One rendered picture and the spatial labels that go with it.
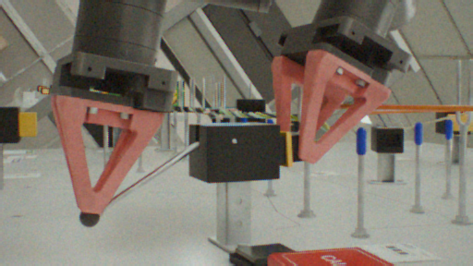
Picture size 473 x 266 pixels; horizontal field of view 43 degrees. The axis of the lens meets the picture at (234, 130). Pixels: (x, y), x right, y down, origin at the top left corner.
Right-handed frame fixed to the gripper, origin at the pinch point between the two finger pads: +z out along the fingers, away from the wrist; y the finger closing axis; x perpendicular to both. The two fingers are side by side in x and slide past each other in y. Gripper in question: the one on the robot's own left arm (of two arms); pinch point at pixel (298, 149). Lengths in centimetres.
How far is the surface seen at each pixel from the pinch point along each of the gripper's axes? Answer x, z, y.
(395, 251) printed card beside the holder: -6.9, 4.4, -6.3
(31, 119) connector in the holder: 15.9, 6.0, 35.8
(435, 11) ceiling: -203, -161, 277
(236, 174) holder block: 4.9, 3.8, -2.0
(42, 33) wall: -8, -95, 756
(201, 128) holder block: 8.2, 1.9, -0.9
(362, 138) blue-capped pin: -4.0, -2.7, -1.5
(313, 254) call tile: 5.7, 6.5, -16.1
